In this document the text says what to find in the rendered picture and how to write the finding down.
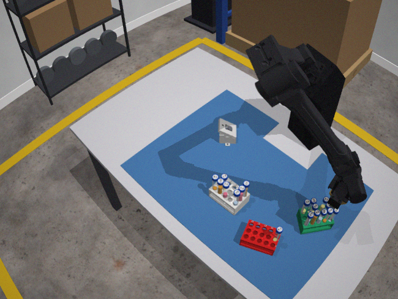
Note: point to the test tube with blue cap and pink liquid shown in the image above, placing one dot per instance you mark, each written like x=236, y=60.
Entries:
x=226, y=185

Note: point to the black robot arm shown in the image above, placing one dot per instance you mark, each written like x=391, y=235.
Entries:
x=283, y=75

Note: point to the white tube rack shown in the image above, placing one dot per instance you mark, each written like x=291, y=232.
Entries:
x=227, y=203

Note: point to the blue bench mat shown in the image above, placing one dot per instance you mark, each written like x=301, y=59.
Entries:
x=176, y=169

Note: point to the green test tube rack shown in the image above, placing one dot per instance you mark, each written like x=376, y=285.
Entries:
x=311, y=228

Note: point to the red tube rack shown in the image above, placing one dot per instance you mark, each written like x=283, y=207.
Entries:
x=256, y=238

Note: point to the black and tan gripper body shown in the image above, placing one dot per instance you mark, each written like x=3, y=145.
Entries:
x=331, y=185

